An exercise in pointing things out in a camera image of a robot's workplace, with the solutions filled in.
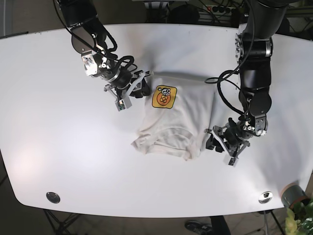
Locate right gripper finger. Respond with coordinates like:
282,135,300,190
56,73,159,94
134,78,151,98

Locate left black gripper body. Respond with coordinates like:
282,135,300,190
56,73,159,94
204,117,268,166

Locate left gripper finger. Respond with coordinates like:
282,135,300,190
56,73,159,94
205,134,224,153

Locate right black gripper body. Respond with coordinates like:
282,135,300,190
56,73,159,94
103,68,153,111

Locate white printed T-shirt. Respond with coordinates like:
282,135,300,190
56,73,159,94
132,74,216,160

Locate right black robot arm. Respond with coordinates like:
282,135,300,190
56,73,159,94
53,0,151,111

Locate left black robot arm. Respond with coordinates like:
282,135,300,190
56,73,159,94
205,0,292,166

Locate right silver table grommet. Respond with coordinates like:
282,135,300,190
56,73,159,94
258,191,273,204

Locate silver table grommet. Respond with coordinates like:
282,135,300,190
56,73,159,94
46,191,61,204
258,191,273,204

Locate grey plant pot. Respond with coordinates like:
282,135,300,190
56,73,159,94
280,183,310,209

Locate green potted plant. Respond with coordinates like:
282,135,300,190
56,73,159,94
285,199,313,235

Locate left silver table grommet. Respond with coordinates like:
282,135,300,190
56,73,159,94
46,191,61,204

